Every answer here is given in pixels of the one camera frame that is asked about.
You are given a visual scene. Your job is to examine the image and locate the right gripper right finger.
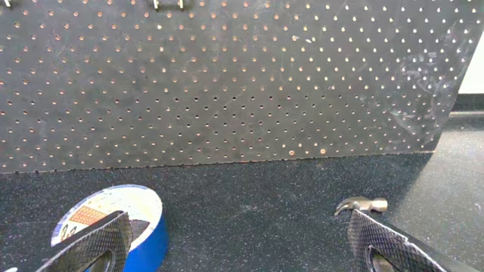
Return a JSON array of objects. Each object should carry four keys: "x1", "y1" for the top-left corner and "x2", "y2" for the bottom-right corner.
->
[{"x1": 346, "y1": 209, "x2": 480, "y2": 272}]

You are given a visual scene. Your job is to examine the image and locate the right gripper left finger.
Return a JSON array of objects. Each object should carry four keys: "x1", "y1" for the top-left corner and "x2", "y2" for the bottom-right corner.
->
[{"x1": 36, "y1": 210, "x2": 133, "y2": 272}]

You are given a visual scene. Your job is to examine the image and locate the hammer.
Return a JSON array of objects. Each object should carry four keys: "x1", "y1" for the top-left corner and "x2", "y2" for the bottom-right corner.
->
[{"x1": 334, "y1": 196, "x2": 389, "y2": 217}]

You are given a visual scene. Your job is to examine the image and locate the roll of blue tape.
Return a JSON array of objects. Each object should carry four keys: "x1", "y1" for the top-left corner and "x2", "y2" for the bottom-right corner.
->
[{"x1": 50, "y1": 184, "x2": 169, "y2": 272}]

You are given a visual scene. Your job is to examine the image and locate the black pegboard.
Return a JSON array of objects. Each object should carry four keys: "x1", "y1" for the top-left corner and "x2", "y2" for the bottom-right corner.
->
[{"x1": 0, "y1": 0, "x2": 484, "y2": 175}]

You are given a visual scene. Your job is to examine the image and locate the metal hook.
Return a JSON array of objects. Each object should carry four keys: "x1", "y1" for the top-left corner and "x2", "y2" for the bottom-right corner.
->
[{"x1": 152, "y1": 0, "x2": 186, "y2": 11}]

